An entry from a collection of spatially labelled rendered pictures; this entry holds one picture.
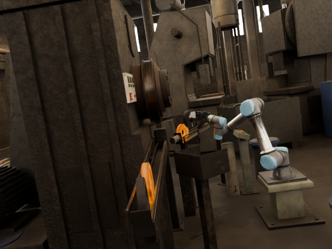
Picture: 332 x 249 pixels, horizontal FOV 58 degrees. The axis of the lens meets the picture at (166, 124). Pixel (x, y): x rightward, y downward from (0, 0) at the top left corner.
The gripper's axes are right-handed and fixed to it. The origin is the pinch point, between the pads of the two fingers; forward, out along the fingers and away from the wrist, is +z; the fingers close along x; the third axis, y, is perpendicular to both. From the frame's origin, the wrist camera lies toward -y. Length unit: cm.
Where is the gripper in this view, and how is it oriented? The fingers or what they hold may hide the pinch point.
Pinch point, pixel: (188, 116)
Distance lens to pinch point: 268.0
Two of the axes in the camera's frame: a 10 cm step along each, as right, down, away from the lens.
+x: -6.1, 1.7, -7.8
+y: 0.6, -9.6, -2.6
